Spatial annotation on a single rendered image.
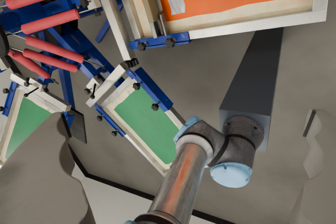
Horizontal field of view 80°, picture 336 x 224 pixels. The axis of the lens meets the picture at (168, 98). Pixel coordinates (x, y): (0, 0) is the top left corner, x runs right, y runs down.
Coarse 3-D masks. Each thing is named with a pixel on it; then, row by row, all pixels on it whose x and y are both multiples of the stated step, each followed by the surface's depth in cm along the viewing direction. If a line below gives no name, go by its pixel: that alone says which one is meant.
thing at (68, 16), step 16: (16, 0) 97; (32, 0) 99; (48, 16) 104; (64, 16) 103; (16, 32) 105; (32, 32) 106; (48, 48) 113; (64, 48) 118; (32, 64) 129; (64, 64) 127; (96, 64) 130
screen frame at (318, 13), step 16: (128, 0) 94; (320, 0) 63; (128, 16) 99; (272, 16) 73; (288, 16) 69; (304, 16) 67; (320, 16) 65; (176, 32) 92; (192, 32) 88; (208, 32) 85; (224, 32) 82
